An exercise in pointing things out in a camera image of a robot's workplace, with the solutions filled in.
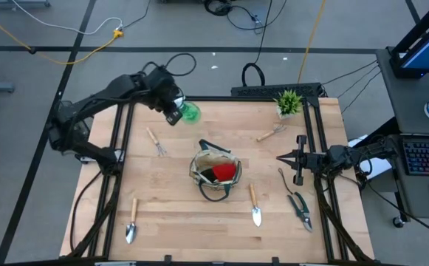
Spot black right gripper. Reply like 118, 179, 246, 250
275, 134, 328, 186

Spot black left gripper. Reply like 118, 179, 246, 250
143, 66, 184, 127

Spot wooden handled hand rake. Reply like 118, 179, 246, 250
255, 124, 287, 143

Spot green plastic spray bottle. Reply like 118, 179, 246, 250
175, 96, 202, 125

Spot wooden handled hand fork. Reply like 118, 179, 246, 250
145, 127, 168, 157

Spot green handled pruning shears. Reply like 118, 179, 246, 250
277, 168, 315, 233

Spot narrow wooden handled trowel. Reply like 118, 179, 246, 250
249, 183, 264, 228

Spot wide wooden handled trowel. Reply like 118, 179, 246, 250
125, 197, 140, 245

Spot red garden glove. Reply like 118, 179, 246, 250
212, 163, 238, 183

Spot beige green canvas gardening bag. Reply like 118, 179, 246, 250
188, 138, 244, 202

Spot artificial plant in white pot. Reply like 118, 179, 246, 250
274, 89, 304, 120

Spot black perforated metal box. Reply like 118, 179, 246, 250
230, 82, 323, 100

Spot black fabric item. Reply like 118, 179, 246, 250
199, 168, 219, 185

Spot white paper sheet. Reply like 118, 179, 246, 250
348, 134, 394, 180

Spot grey desk cart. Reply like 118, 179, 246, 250
375, 47, 429, 219

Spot backlit black keyboard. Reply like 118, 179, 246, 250
402, 140, 429, 177

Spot black computer monitor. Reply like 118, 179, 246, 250
388, 0, 429, 80

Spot yellow cable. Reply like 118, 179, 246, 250
0, 5, 125, 66
297, 0, 328, 84

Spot black metal table frame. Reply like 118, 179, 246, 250
66, 95, 376, 266

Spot coiled black cable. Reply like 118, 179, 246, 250
241, 0, 275, 88

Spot white cable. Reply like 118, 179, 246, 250
10, 0, 124, 36

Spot black cable bundle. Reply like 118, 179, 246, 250
203, 0, 265, 35

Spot thin black cable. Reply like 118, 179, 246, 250
320, 60, 380, 87

